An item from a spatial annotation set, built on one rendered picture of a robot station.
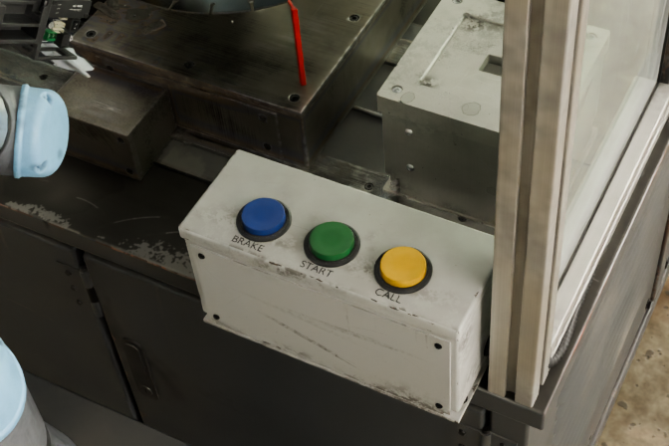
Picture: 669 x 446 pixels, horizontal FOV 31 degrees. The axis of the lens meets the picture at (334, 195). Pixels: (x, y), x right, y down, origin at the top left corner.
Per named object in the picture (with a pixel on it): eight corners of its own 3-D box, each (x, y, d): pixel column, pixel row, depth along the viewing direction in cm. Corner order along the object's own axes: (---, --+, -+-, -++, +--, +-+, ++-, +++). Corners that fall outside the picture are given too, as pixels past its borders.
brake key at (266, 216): (295, 219, 110) (293, 204, 109) (273, 250, 108) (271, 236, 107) (257, 205, 112) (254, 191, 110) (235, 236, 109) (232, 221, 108)
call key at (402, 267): (433, 268, 105) (433, 254, 104) (414, 302, 103) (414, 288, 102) (392, 254, 107) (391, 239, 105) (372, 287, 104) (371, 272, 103)
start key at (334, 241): (362, 243, 108) (361, 229, 106) (342, 275, 106) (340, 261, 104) (324, 229, 109) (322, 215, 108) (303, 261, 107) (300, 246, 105)
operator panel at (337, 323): (503, 336, 117) (509, 239, 106) (458, 426, 111) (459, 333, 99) (256, 245, 127) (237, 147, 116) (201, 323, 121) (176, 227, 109)
